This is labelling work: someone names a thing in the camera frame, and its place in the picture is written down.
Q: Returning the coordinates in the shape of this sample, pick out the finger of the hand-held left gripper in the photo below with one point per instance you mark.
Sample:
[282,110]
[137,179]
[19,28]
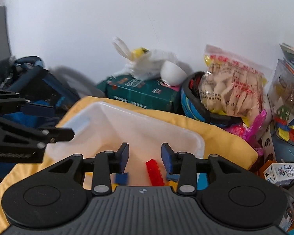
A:
[63,134]
[36,110]

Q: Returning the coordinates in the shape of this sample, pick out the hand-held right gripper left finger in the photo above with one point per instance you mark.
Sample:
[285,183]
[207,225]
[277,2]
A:
[124,156]

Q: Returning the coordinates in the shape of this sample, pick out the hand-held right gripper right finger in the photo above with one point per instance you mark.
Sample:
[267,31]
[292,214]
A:
[166,158]

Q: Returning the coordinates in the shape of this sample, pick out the red long toy brick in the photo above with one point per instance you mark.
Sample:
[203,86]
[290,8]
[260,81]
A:
[154,172]

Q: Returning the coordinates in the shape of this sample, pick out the white plastic storage bin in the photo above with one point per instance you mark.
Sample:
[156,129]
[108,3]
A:
[137,132]

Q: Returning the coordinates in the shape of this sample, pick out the blue toy brick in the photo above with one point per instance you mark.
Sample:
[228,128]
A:
[121,178]

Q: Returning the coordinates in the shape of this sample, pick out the yellow toy brick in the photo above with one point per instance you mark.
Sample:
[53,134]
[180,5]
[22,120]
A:
[173,183]

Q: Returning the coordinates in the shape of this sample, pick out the dark blue playpen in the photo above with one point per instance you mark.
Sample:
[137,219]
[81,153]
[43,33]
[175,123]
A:
[27,78]

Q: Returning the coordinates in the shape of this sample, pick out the blue bin latch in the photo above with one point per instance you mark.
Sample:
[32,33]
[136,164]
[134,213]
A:
[202,181]

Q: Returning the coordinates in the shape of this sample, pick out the yellow blanket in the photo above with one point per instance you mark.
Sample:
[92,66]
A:
[223,139]

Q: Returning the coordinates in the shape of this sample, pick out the blue helmet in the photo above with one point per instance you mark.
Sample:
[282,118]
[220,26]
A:
[193,102]

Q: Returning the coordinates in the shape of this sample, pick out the dark green cardboard box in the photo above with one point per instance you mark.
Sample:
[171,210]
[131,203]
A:
[142,93]

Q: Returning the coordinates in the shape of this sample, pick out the grey cabinet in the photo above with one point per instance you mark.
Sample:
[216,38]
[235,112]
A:
[0,34]

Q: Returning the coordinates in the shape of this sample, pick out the white bowl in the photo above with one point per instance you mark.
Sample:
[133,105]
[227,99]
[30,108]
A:
[172,72]

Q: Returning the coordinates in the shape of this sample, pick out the pink plastic bag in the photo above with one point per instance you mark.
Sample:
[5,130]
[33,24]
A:
[250,129]

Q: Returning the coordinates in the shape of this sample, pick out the clear snack bag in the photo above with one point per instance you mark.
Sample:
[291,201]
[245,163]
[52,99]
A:
[230,85]

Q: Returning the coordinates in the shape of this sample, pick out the white plastic bag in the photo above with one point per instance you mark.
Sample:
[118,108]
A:
[147,61]

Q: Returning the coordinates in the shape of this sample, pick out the small white carton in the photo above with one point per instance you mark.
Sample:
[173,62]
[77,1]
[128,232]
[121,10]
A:
[281,172]

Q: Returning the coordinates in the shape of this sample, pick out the clear plastic toy box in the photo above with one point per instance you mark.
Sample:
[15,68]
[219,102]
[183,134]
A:
[286,102]

